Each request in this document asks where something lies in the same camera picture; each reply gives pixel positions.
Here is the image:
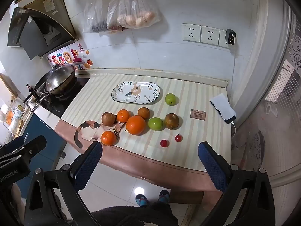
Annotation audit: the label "dark smartphone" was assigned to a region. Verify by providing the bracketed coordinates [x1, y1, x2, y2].
[215, 108, 237, 125]

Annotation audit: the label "brown hood duct cover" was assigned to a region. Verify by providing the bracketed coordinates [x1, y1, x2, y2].
[24, 0, 76, 39]

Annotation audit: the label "cluttered storage shelf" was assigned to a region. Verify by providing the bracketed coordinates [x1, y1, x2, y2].
[0, 73, 31, 144]

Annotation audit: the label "blue kitchen cabinet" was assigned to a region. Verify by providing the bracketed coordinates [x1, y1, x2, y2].
[17, 113, 67, 193]

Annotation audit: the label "blue striped slipper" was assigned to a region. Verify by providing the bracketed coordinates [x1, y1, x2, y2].
[158, 190, 170, 203]
[136, 194, 150, 207]

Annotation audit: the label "person's dark clothing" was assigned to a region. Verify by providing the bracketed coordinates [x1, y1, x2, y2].
[90, 201, 179, 226]

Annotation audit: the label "green apple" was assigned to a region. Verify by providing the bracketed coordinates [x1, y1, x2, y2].
[165, 93, 178, 106]
[148, 117, 163, 131]

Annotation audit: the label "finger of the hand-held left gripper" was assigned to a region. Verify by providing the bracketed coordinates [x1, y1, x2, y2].
[0, 136, 28, 156]
[7, 136, 47, 163]

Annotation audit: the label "clear plastic bag with eggs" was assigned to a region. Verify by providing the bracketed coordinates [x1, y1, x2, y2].
[107, 0, 163, 31]

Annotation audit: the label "pile of pale eggs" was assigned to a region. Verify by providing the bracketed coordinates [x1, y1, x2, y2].
[117, 11, 157, 28]

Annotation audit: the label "window with metal grille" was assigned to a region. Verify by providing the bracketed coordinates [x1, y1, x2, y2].
[263, 28, 301, 104]

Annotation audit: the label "brown cloth label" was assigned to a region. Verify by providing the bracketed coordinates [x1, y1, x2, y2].
[190, 109, 207, 120]

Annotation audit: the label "black range hood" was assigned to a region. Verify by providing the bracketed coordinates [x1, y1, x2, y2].
[7, 8, 75, 60]

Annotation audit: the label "brown round fruit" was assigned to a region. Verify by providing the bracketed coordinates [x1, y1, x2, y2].
[164, 113, 179, 130]
[102, 112, 116, 126]

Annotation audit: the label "white wall socket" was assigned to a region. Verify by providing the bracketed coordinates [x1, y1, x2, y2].
[201, 25, 221, 45]
[219, 29, 236, 48]
[182, 24, 201, 43]

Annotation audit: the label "white charging cable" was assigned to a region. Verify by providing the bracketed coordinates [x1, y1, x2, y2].
[229, 44, 237, 137]

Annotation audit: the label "clear plastic bag dark contents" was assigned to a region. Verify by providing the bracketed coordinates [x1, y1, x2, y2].
[82, 0, 113, 33]

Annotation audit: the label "dark orange tangerine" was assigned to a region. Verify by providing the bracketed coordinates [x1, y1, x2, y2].
[138, 107, 150, 119]

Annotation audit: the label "glass wok lid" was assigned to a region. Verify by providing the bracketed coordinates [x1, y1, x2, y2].
[45, 66, 76, 92]

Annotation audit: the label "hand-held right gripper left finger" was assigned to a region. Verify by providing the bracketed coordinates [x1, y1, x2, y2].
[24, 141, 103, 226]

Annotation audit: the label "person's left forearm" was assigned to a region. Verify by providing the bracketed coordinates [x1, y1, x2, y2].
[9, 184, 25, 218]

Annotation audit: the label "dark sauce bottle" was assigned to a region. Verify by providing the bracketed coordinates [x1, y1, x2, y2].
[26, 83, 39, 99]

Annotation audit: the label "steel wok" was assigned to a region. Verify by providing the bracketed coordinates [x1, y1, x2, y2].
[24, 65, 78, 113]

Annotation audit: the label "large orange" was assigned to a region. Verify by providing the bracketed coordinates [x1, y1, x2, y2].
[126, 115, 147, 136]

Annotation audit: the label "small bright tangerine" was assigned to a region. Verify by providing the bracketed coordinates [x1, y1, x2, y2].
[101, 131, 117, 146]
[117, 109, 130, 123]

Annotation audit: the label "colourful wall stickers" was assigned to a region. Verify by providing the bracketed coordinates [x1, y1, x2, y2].
[47, 43, 93, 70]

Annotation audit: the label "striped tablecloth with cat print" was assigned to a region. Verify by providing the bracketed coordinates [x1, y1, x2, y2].
[55, 73, 236, 192]

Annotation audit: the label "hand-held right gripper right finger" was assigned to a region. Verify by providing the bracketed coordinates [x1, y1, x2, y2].
[198, 141, 276, 226]

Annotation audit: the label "black charger plug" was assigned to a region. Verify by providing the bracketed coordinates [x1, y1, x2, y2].
[225, 29, 237, 46]

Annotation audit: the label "floral oval ceramic plate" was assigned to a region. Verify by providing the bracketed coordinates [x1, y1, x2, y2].
[111, 82, 163, 105]

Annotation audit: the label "black cooktop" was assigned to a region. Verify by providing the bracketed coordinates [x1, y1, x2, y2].
[35, 77, 90, 118]

